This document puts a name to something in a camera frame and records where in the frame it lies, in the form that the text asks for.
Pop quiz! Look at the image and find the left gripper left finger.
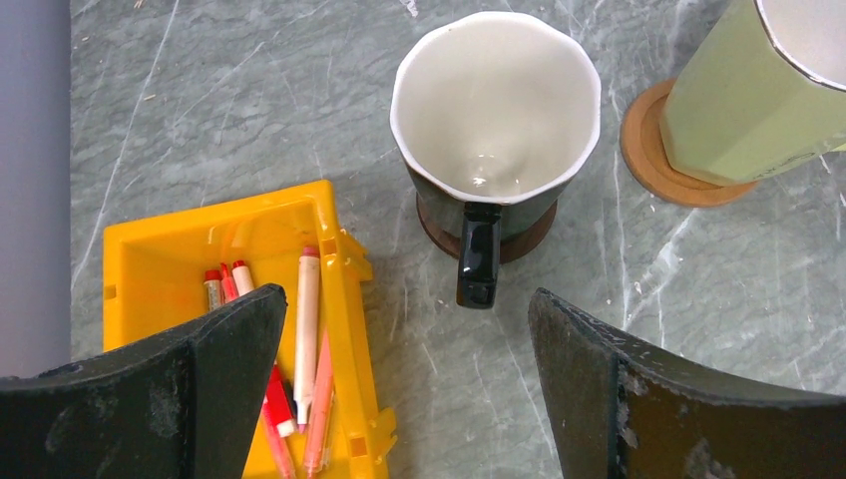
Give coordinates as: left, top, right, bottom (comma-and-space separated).
1, 284, 287, 478

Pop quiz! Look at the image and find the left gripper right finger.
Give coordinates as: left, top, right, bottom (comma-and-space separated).
528, 288, 845, 478

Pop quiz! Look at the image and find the dark brown wooden coaster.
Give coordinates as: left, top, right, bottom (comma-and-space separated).
415, 195, 558, 264

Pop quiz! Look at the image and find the light wooden coaster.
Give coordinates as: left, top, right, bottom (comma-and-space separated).
620, 78, 757, 208

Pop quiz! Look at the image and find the black mug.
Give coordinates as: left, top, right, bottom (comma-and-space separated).
389, 11, 602, 309

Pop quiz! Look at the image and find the green mug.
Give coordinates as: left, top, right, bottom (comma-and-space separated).
660, 0, 845, 186

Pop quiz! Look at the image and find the red white marker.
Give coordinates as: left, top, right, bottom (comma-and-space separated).
231, 260, 296, 438

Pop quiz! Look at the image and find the small red capped marker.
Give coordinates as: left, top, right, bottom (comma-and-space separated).
204, 269, 224, 311

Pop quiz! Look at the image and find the yellow plastic bin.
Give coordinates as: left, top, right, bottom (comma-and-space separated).
103, 180, 396, 478

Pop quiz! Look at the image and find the pink pen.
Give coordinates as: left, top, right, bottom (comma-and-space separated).
303, 330, 334, 479

